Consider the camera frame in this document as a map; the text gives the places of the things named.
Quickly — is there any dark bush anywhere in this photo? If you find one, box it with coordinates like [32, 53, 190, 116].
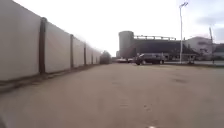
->
[99, 50, 112, 65]

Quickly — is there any white car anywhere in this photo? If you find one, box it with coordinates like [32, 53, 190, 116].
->
[116, 57, 129, 64]

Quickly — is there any brown dirt road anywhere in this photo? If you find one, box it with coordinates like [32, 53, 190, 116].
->
[0, 62, 224, 128]

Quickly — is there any dark car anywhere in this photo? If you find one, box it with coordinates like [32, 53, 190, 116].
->
[134, 52, 166, 66]

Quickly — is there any industrial building with round tower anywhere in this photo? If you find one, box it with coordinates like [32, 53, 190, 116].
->
[118, 30, 201, 62]

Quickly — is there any tall street lamp pole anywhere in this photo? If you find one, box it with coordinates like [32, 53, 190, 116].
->
[178, 1, 190, 65]

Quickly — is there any white building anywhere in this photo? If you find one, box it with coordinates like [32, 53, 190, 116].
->
[182, 35, 224, 61]

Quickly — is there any grey concrete panel wall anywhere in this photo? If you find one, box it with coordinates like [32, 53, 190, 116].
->
[0, 0, 102, 82]

